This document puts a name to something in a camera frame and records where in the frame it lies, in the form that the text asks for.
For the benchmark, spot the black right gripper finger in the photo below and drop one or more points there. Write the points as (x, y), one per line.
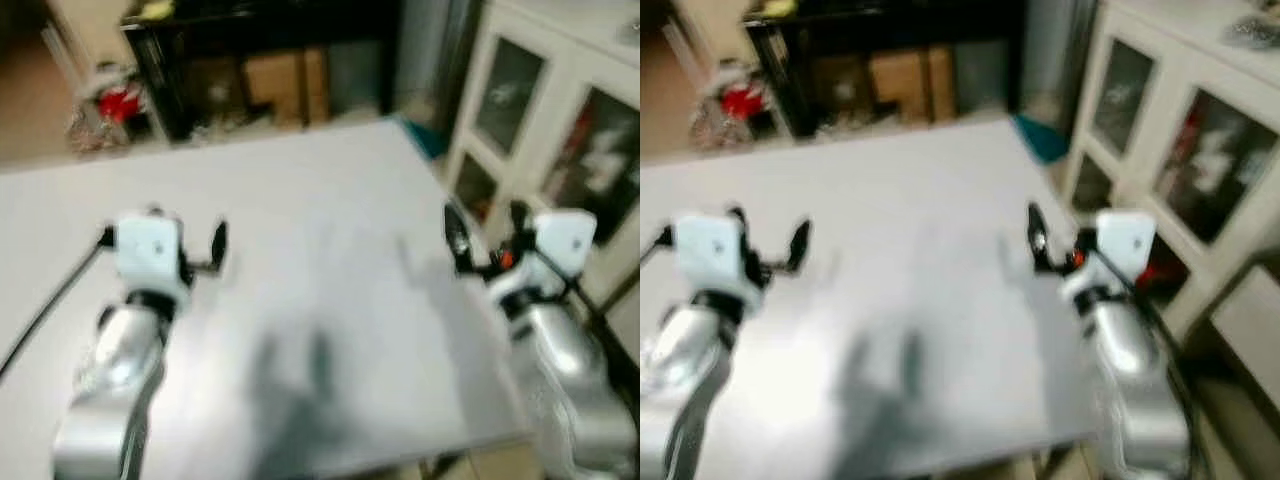
(520, 222)
(1084, 243)
(1038, 235)
(456, 235)

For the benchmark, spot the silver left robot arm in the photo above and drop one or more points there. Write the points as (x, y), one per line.
(690, 345)
(115, 350)

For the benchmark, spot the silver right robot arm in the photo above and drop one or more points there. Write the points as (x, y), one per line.
(1130, 370)
(565, 370)

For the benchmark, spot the teal object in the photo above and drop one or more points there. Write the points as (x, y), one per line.
(1042, 138)
(425, 138)

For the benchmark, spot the clear bag with red item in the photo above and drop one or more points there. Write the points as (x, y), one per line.
(112, 105)
(738, 100)

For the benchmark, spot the white glass-door cabinet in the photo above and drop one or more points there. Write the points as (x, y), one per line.
(560, 110)
(1180, 120)

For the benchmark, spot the brown cardboard box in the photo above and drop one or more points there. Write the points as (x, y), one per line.
(290, 85)
(910, 85)

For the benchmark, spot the grey curtain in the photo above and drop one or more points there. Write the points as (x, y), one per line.
(440, 50)
(1058, 50)

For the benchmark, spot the black shelf unit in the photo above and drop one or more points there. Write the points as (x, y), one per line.
(260, 40)
(900, 35)

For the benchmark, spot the yellow object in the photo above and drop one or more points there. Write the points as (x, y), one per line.
(782, 8)
(157, 9)

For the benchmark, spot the grey clutter on cabinet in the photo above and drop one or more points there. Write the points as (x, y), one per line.
(1255, 32)

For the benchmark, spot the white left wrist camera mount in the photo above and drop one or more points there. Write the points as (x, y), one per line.
(148, 248)
(705, 248)

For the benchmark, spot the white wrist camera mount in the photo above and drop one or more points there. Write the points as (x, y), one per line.
(1127, 240)
(567, 240)
(705, 248)
(148, 248)

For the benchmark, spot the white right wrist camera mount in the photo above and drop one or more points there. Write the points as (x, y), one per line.
(1127, 240)
(567, 240)

